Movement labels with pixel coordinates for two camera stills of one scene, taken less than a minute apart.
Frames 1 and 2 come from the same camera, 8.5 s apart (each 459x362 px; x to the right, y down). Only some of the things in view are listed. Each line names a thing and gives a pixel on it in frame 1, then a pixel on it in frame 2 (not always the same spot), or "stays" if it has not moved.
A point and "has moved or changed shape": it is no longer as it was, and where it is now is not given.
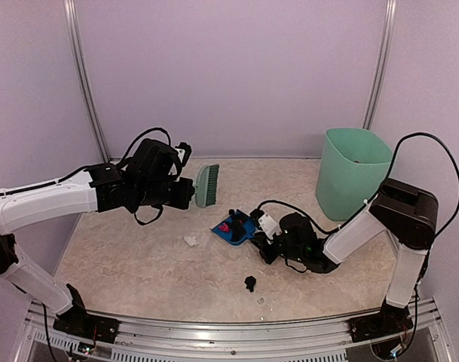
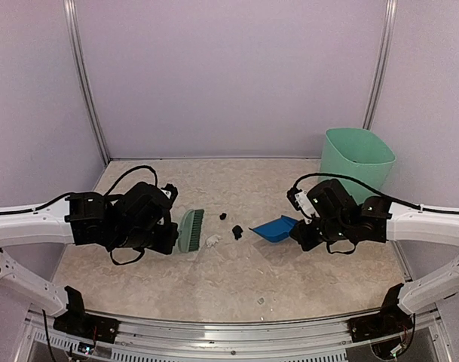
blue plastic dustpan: [249, 228] has moved or changed shape
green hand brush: [206, 185] to [190, 230]
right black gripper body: [268, 256] to [307, 241]
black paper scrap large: [250, 281] to [237, 231]
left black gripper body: [181, 200] to [164, 244]
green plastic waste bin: [353, 164] stays
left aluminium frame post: [84, 80] stays
